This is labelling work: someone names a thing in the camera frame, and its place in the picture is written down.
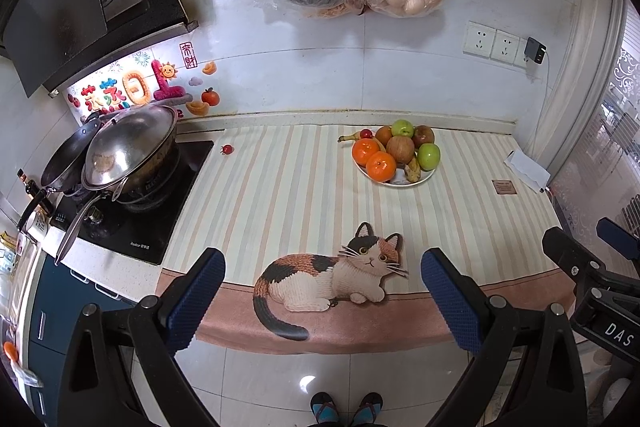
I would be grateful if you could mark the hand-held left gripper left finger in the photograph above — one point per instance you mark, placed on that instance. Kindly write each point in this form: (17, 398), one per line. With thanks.
(195, 297)

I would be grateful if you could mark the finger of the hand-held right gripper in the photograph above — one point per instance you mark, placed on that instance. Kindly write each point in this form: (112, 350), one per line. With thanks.
(570, 252)
(617, 233)

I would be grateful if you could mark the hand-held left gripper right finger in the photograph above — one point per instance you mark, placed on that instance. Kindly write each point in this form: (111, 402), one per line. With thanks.
(445, 297)

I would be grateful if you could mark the white plate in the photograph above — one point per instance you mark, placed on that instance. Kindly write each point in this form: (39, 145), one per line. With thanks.
(400, 183)

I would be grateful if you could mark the green apple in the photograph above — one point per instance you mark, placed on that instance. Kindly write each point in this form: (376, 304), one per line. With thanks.
(403, 128)
(429, 156)

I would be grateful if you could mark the orange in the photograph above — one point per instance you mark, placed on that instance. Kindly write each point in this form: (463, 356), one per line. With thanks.
(381, 167)
(366, 152)

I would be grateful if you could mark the brownish red apple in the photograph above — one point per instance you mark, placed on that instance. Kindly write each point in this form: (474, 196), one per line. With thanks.
(400, 150)

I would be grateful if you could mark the red yellow apple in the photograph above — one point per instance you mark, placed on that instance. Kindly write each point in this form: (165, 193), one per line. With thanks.
(424, 136)

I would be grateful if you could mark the red cherry tomato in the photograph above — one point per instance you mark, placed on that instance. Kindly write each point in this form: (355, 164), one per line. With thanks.
(367, 134)
(227, 150)

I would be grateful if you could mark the black stove top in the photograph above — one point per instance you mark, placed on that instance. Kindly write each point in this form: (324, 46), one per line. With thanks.
(140, 232)

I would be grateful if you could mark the patterned glass door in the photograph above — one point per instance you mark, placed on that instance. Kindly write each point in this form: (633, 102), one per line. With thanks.
(600, 147)

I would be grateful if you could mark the white folded paper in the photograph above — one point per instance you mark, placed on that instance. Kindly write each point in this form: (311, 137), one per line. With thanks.
(527, 172)

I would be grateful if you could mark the brown mat label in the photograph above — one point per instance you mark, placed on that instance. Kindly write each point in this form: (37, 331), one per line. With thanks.
(503, 187)

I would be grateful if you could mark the dark blue cabinet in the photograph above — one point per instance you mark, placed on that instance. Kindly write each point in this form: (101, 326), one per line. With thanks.
(60, 307)

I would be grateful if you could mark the person's right shoe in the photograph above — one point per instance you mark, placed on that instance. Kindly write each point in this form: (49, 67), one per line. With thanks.
(367, 409)

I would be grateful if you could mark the person's shoe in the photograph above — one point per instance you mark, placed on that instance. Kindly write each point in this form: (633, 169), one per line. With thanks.
(324, 409)
(367, 409)

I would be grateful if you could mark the striped mat with cat print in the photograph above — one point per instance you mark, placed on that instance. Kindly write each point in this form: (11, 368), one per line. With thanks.
(290, 187)

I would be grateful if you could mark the person's left shoe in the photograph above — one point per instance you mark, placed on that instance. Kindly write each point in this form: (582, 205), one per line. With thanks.
(324, 409)

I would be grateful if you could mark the white cup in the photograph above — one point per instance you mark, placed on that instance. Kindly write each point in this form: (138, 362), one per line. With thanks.
(37, 224)

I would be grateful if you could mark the black frying pan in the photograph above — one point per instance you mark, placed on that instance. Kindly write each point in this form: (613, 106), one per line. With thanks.
(62, 167)

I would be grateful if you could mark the dark sauce bottle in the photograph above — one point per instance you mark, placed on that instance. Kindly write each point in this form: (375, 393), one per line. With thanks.
(32, 189)

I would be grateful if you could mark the black charger plug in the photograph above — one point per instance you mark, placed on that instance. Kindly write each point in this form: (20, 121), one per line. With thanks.
(535, 49)

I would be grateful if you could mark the white wall outlet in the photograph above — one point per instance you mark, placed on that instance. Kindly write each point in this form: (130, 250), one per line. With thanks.
(505, 46)
(477, 38)
(520, 57)

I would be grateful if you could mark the group of colourful wall stickers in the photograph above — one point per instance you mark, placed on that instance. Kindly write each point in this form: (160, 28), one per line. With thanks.
(135, 89)

